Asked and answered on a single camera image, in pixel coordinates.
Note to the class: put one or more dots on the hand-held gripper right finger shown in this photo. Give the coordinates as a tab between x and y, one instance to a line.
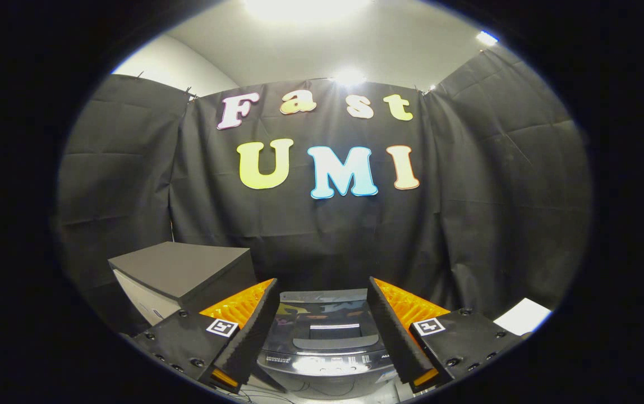
392	331

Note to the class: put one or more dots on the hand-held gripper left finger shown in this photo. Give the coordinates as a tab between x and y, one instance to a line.
254	331

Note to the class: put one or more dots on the dark grey washing machine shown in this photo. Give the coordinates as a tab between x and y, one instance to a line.
327	381

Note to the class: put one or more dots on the dark cabinet with beige front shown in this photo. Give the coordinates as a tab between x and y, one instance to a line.
182	269

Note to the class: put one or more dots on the white flat board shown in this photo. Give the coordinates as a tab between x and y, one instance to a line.
524	317

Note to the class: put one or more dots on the ceiling light behind backdrop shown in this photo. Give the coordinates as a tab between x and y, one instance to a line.
349	77

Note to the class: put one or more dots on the small rectangular ceiling light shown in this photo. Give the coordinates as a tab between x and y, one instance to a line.
486	38

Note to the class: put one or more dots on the large ceiling light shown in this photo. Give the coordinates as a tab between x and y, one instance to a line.
305	7

